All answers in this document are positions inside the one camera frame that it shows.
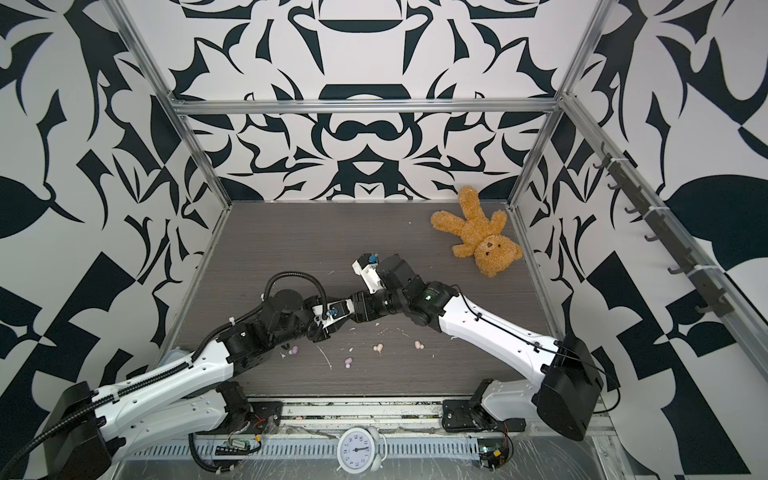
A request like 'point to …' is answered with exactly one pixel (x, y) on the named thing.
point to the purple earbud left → (294, 350)
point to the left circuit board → (231, 447)
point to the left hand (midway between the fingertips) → (345, 298)
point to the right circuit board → (491, 458)
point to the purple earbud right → (348, 362)
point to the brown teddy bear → (481, 235)
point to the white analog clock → (361, 449)
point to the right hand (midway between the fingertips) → (346, 308)
